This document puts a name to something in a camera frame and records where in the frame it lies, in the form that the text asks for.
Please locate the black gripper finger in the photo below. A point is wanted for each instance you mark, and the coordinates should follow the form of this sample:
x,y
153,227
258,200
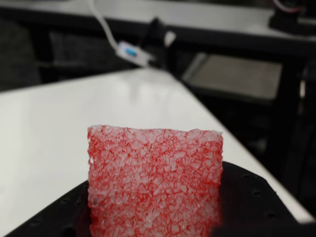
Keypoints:
x,y
54,217
247,197

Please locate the red foam cube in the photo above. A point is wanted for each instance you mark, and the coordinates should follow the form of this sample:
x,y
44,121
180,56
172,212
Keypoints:
x,y
153,185

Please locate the grey flat panel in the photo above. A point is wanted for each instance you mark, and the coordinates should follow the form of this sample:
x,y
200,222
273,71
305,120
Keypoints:
x,y
234,74

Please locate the white background desk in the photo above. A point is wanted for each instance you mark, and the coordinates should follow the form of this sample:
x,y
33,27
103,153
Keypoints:
x,y
209,14

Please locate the black clamp with white tag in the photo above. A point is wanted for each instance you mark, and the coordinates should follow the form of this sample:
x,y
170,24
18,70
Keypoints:
x,y
155,29

